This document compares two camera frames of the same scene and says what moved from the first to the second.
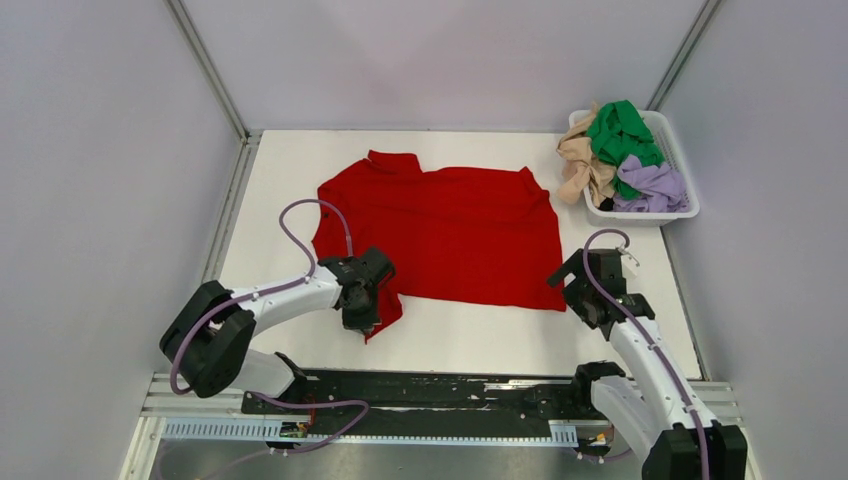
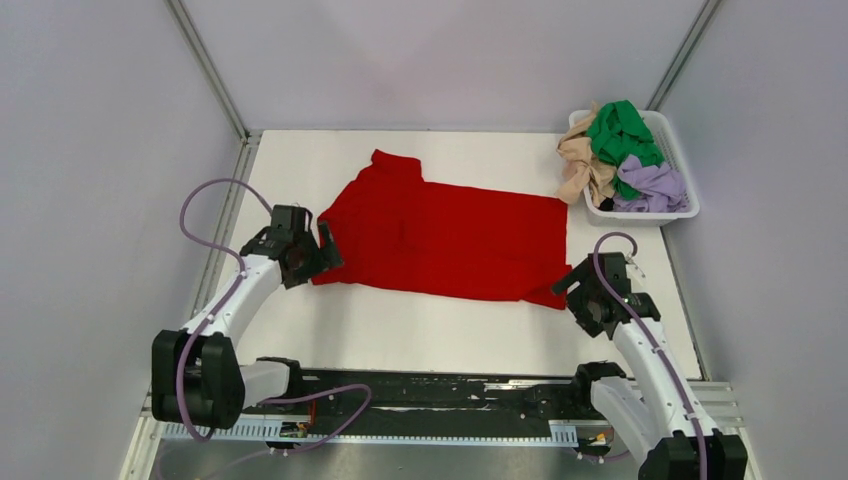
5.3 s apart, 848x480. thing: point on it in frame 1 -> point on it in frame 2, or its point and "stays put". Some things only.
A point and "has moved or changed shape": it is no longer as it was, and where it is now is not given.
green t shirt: (618, 130) stays put
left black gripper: (363, 325) -> (325, 257)
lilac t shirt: (665, 190) stays put
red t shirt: (472, 238) has moved or changed shape
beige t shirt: (584, 167) stays put
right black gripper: (573, 266) stays put
